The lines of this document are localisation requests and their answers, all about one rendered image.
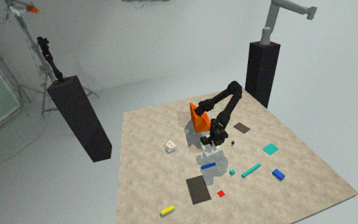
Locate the yellow rectangular bar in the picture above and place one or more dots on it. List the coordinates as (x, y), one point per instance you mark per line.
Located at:
(167, 210)

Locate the teal flat square plate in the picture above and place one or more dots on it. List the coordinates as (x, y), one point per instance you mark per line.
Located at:
(270, 149)

